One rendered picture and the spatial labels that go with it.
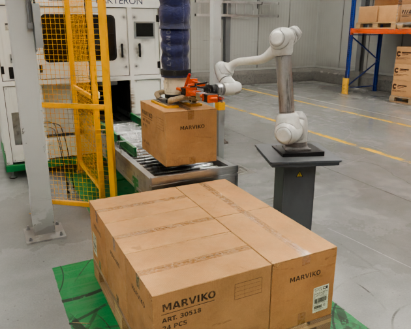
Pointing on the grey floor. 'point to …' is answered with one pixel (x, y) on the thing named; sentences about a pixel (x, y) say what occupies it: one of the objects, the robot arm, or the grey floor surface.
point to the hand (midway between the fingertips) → (190, 91)
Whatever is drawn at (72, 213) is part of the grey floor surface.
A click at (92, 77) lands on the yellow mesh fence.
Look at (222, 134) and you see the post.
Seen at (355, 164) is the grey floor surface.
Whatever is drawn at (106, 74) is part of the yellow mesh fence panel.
